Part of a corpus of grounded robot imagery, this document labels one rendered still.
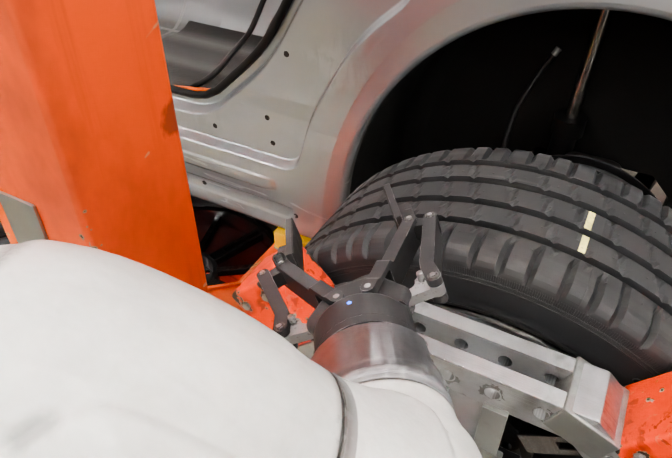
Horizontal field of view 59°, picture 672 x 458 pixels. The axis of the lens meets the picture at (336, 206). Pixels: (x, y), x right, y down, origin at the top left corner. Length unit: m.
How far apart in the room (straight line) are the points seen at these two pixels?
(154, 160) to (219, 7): 1.50
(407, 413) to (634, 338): 0.35
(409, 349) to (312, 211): 0.85
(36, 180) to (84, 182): 0.05
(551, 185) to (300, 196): 0.61
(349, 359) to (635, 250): 0.40
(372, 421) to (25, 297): 0.15
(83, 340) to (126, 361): 0.02
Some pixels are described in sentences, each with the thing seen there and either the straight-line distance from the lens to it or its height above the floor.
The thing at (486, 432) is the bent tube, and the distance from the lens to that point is 0.63.
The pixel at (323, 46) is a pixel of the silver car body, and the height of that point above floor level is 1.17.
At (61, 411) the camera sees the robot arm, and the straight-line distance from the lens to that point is 0.22.
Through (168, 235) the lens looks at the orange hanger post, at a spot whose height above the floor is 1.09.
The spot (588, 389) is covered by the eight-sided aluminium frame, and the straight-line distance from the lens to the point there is 0.60.
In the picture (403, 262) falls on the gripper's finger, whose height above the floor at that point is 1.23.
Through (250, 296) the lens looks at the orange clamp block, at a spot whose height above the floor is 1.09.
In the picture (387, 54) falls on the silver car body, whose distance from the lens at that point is 0.96.
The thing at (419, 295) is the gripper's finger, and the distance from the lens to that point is 0.46.
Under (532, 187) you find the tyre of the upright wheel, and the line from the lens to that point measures 0.71.
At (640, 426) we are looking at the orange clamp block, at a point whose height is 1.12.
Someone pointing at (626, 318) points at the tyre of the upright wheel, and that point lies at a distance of 0.62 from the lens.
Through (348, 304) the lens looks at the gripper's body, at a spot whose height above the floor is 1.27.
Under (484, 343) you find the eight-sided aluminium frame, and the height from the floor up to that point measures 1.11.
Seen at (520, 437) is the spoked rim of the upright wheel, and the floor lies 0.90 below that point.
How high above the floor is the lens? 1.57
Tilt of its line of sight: 38 degrees down
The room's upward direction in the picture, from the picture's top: straight up
